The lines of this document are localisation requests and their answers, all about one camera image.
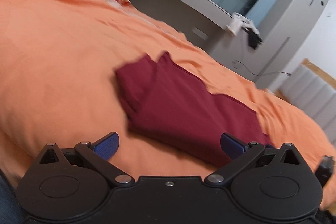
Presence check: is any dark red long-sleeve sweater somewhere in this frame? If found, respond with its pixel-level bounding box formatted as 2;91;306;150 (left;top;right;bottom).
115;52;271;167

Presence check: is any grey padded headboard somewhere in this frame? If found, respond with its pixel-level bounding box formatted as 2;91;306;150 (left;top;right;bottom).
275;59;335;143

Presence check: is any grey built-in wardrobe unit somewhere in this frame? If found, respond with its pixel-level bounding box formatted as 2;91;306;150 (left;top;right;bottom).
79;0;330;89

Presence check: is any black garment on sill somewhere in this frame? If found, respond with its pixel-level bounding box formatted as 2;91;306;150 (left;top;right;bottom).
247;28;263;50

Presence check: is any orange duvet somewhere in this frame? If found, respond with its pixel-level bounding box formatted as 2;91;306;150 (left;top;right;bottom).
1;0;335;187

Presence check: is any white garment on sill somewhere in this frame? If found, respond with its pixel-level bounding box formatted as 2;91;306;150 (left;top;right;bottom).
226;12;255;36

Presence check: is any black cable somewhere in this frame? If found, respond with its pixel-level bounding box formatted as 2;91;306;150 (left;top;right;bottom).
232;60;292;77

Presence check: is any white wall socket plate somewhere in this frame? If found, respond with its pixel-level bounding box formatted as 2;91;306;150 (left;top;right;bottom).
191;27;209;40

